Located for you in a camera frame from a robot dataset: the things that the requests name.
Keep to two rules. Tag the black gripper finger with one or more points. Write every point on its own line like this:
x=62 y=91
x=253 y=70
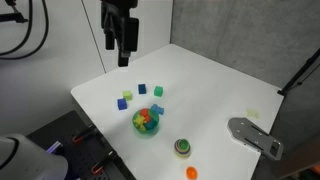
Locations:
x=123 y=58
x=110 y=41

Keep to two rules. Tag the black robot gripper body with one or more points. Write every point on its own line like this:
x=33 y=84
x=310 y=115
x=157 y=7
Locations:
x=120 y=20

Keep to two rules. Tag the small orange plastic bowl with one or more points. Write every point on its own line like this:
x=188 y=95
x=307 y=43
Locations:
x=191 y=172

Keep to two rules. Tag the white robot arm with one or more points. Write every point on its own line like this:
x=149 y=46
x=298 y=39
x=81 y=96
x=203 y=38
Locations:
x=28 y=160

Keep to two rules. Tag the green bowl of toy blocks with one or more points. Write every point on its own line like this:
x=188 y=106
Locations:
x=146 y=122

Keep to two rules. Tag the stack of multicoloured bowls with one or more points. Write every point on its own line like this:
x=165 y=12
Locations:
x=182 y=148

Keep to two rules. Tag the dark blue cube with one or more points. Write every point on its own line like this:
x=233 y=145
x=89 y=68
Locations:
x=142 y=88
x=122 y=103

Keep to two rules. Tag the light green cube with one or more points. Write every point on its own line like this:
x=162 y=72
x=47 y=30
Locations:
x=127 y=95

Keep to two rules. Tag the light blue toy brick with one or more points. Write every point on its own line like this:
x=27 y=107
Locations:
x=157 y=109

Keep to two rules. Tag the black clamp with red tip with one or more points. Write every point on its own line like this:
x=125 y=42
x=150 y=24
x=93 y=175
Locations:
x=83 y=133
x=104 y=162

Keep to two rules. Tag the black perforated base board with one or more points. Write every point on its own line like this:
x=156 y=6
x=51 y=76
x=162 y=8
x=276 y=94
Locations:
x=83 y=153

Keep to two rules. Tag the grey metal mounting plate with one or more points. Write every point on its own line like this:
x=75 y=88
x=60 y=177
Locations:
x=255 y=137

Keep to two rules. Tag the black tripod pole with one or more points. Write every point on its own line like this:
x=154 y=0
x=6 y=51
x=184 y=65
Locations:
x=300 y=71

